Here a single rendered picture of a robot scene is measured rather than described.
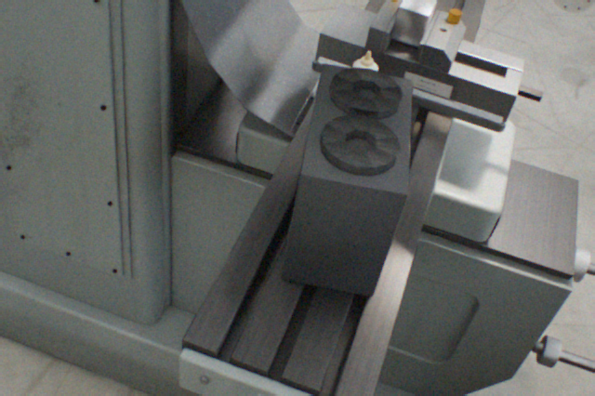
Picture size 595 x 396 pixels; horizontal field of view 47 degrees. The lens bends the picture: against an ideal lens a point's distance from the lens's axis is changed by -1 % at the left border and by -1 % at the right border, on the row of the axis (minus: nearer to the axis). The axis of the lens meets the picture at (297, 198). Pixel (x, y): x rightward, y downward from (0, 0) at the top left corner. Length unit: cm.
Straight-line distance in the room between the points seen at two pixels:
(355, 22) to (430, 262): 46
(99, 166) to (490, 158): 74
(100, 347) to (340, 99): 108
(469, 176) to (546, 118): 173
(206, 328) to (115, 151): 58
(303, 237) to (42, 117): 71
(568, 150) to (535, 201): 145
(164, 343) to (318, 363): 89
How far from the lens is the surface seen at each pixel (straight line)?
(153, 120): 127
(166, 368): 169
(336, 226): 79
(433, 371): 159
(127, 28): 116
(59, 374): 188
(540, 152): 279
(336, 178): 74
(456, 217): 124
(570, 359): 148
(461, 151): 131
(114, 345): 172
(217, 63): 118
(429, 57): 116
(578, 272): 146
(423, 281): 137
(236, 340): 85
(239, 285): 86
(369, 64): 110
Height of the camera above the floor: 161
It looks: 45 degrees down
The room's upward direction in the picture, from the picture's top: 11 degrees clockwise
